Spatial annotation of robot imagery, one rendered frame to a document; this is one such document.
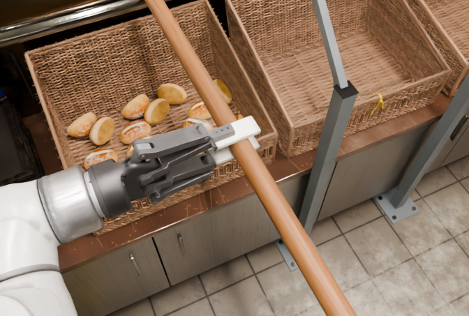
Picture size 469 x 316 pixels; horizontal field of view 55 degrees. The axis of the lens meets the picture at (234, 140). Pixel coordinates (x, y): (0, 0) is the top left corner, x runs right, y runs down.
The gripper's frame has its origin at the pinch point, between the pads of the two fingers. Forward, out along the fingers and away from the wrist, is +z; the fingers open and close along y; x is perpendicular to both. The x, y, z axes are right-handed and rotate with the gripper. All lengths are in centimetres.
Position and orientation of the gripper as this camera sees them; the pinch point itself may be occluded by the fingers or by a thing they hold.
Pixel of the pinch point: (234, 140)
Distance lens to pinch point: 63.9
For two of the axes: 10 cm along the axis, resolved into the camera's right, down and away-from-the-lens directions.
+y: 0.0, 5.8, 8.1
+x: 4.3, 7.3, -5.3
